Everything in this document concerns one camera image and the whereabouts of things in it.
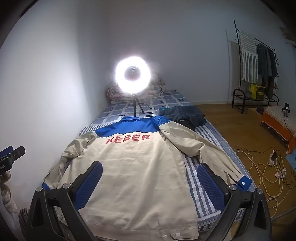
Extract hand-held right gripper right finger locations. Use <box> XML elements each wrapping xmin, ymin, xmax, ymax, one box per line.
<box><xmin>198</xmin><ymin>163</ymin><xmax>273</xmax><ymax>241</ymax></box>

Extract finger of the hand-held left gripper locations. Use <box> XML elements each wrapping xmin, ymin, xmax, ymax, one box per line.
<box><xmin>9</xmin><ymin>146</ymin><xmax>26</xmax><ymax>164</ymax></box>
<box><xmin>0</xmin><ymin>146</ymin><xmax>13</xmax><ymax>160</ymax></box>

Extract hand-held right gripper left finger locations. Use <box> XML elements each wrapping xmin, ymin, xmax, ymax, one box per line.
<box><xmin>25</xmin><ymin>161</ymin><xmax>103</xmax><ymax>241</ymax></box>

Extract beige and blue work jacket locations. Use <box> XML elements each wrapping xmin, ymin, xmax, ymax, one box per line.
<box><xmin>42</xmin><ymin>115</ymin><xmax>252</xmax><ymax>240</ymax></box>

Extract dark blue clothes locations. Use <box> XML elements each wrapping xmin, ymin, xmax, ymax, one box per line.
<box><xmin>161</xmin><ymin>105</ymin><xmax>207</xmax><ymax>130</ymax></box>

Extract black clothes rack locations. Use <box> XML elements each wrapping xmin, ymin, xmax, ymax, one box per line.
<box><xmin>232</xmin><ymin>20</ymin><xmax>280</xmax><ymax>115</ymax></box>

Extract dark hanging clothes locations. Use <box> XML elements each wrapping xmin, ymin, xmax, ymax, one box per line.
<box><xmin>256</xmin><ymin>44</ymin><xmax>278</xmax><ymax>98</ymax></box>

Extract blue striped blanket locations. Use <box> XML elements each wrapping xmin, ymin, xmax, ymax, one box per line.
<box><xmin>46</xmin><ymin>120</ymin><xmax>257</xmax><ymax>241</ymax></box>

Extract grey metal tube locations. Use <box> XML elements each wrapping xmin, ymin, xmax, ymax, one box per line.
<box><xmin>270</xmin><ymin>210</ymin><xmax>292</xmax><ymax>220</ymax></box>

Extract blue checked bed sheet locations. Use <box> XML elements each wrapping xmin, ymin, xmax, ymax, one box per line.
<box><xmin>89</xmin><ymin>89</ymin><xmax>193</xmax><ymax>133</ymax></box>

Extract blue floor mat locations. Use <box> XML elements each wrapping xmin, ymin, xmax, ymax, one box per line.
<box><xmin>285</xmin><ymin>154</ymin><xmax>296</xmax><ymax>172</ymax></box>

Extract orange covered bench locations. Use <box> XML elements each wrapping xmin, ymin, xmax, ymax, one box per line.
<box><xmin>260</xmin><ymin>105</ymin><xmax>296</xmax><ymax>154</ymax></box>

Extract black tripod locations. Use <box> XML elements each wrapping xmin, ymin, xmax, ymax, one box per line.
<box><xmin>129</xmin><ymin>94</ymin><xmax>145</xmax><ymax>116</ymax></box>

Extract yellow box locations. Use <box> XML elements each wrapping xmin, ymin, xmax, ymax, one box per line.
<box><xmin>250</xmin><ymin>84</ymin><xmax>266</xmax><ymax>100</ymax></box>

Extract folded floral quilt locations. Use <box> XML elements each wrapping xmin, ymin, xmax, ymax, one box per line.
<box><xmin>106</xmin><ymin>74</ymin><xmax>167</xmax><ymax>102</ymax></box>

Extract green white striped towel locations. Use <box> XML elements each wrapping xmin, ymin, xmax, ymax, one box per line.
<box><xmin>238</xmin><ymin>30</ymin><xmax>259</xmax><ymax>82</ymax></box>

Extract power strip with cables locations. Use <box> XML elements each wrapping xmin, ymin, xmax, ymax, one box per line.
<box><xmin>235</xmin><ymin>151</ymin><xmax>289</xmax><ymax>209</ymax></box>

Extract black floor cable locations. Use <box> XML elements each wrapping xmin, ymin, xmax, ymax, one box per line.
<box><xmin>276</xmin><ymin>154</ymin><xmax>296</xmax><ymax>186</ymax></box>

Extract black ring light cable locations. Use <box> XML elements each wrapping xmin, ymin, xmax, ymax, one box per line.
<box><xmin>141</xmin><ymin>103</ymin><xmax>162</xmax><ymax>111</ymax></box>

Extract white ring light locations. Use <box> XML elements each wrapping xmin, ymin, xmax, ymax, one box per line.
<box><xmin>115</xmin><ymin>54</ymin><xmax>152</xmax><ymax>95</ymax></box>

